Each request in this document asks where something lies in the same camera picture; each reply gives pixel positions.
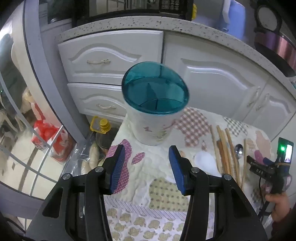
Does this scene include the clear plastic bag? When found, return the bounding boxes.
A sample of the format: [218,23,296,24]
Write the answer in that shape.
[69,137,111,179]

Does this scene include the wide white cabinet door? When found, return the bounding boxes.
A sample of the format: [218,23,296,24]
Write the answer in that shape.
[162,35,270,118]

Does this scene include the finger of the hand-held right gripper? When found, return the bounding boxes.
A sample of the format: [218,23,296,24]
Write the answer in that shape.
[246,155,272,168]

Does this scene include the blue electric kettle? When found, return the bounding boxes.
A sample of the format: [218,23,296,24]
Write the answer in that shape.
[217,0,246,35]

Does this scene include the large white cabinet drawer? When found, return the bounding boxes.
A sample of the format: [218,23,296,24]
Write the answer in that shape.
[58,30,164,86]

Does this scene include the purple rice cooker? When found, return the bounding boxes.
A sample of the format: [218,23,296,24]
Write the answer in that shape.
[253,5,296,77]

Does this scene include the red plastic bag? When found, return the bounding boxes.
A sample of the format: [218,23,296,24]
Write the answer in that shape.
[31,120,77,163]

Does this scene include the person's right hand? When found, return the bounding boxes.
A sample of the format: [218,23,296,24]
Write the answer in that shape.
[262,183,292,223]

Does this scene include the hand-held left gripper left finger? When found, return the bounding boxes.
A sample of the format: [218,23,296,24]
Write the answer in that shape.
[24,144,126,241]

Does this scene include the glass sliding door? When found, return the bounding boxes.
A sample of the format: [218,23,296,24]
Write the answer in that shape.
[0,0,90,202]

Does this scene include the metal door handle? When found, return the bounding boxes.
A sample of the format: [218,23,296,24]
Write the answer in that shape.
[257,93,270,111]
[247,87,261,107]

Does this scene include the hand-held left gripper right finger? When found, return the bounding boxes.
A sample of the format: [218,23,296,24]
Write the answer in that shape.
[168,145,270,241]

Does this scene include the patchwork printed blanket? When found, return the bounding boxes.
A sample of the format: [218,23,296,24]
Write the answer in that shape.
[102,107,278,241]

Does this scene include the oil bottle yellow cap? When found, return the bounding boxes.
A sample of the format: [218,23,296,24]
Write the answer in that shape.
[90,116,118,149]

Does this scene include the black microwave oven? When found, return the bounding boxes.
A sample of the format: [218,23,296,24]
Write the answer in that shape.
[72,0,193,24]

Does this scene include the black cable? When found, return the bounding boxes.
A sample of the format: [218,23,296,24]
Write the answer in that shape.
[258,178,270,219]

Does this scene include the white utensil holder teal rim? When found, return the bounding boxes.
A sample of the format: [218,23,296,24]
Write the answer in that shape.
[122,61,189,146]

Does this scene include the speckled stone countertop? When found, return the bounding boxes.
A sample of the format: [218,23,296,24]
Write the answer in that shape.
[55,15,296,93]

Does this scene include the narrow white cabinet door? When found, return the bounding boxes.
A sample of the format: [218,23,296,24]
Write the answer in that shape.
[240,81,296,137]

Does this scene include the metal spoon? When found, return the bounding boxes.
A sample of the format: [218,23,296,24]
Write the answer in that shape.
[234,144,244,163]

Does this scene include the small white cabinet drawer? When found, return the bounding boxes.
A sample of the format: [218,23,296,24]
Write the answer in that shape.
[67,82,127,122]

